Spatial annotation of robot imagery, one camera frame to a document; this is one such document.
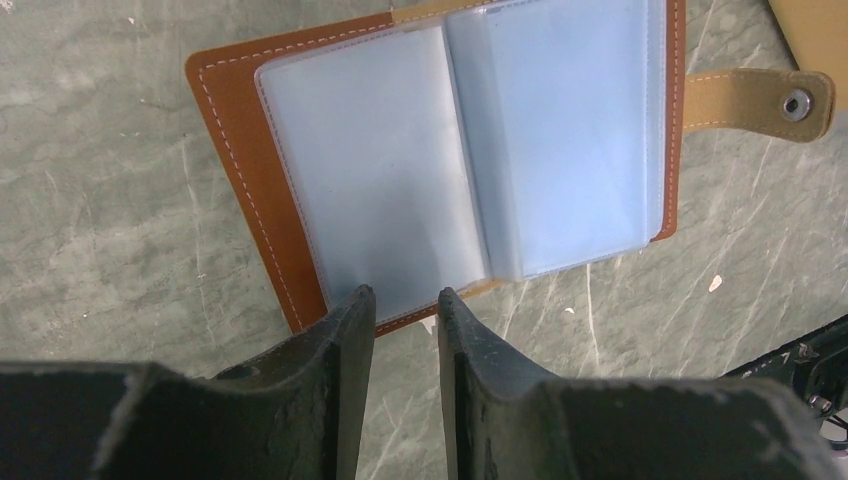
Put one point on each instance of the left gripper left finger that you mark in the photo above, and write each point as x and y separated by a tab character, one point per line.
295	411

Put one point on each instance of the brown leather card holder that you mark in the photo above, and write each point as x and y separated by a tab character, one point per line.
466	144

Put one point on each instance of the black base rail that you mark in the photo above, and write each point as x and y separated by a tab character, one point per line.
814	367

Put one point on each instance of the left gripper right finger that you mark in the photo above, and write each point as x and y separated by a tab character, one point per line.
506	417

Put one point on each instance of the yellow oval tray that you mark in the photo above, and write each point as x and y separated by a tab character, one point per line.
816	33

